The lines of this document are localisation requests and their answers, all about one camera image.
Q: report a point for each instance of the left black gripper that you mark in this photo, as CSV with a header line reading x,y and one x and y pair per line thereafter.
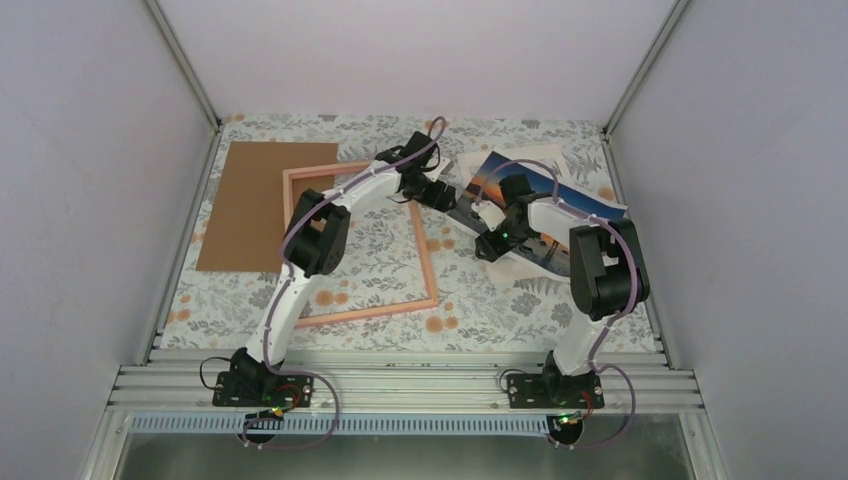
x,y
433,199

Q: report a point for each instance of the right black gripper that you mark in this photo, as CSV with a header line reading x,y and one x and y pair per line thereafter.
x,y
491,249

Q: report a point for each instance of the sunset photo print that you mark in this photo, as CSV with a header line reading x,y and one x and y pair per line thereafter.
x,y
541,211

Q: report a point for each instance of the pink photo frame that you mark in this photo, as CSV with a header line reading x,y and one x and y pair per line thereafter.
x,y
386,268

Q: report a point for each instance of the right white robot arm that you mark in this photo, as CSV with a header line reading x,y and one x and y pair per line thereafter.
x,y
607,274

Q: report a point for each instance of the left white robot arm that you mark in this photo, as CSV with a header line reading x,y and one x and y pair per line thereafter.
x,y
314,245

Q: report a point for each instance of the floral table cloth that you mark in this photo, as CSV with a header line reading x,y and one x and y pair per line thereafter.
x,y
220,310

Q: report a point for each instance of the white mat board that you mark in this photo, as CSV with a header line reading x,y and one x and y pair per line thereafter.
x,y
517,172

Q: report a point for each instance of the brown cardboard backing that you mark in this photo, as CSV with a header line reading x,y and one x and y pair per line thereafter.
x,y
247,222

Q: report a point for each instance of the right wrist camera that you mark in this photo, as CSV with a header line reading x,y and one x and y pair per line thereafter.
x,y
489,213

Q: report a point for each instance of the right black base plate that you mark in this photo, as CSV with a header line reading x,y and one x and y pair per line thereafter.
x,y
534,391

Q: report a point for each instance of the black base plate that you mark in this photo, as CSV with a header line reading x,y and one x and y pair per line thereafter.
x,y
270,392
534,391

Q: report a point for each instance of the grey slotted cable duct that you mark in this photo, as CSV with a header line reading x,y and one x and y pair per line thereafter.
x,y
348,424

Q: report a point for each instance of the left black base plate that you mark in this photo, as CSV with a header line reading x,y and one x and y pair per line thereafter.
x,y
270,392

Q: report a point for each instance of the right aluminium corner post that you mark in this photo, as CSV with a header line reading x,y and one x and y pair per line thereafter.
x,y
656,48

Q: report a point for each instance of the aluminium corner post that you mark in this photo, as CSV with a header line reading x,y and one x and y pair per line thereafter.
x,y
656,48
179,55

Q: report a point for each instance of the aluminium rail base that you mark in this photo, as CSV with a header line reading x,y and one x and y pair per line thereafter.
x,y
403,383

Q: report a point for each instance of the left aluminium corner post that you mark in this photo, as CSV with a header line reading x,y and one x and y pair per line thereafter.
x,y
179,55

